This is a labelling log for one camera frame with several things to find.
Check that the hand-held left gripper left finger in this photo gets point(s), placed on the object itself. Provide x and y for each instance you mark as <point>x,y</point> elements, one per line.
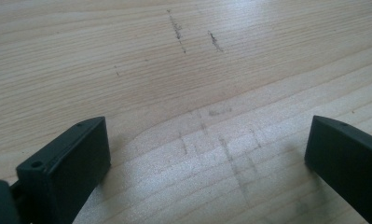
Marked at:
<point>65,174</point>

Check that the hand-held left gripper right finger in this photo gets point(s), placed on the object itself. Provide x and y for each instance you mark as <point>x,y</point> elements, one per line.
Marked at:
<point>351,165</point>

